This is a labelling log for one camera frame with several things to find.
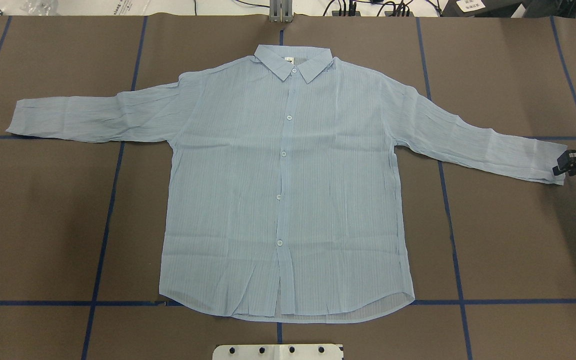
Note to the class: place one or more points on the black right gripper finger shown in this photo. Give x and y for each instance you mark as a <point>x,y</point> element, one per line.
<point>565,163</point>

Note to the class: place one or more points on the light blue button-up shirt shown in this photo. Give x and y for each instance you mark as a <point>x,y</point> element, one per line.
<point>284,199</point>

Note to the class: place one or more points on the grey aluminium frame post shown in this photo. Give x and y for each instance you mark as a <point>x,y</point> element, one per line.
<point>281,11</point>

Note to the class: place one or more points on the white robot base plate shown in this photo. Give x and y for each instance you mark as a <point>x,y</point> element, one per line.
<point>307,351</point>

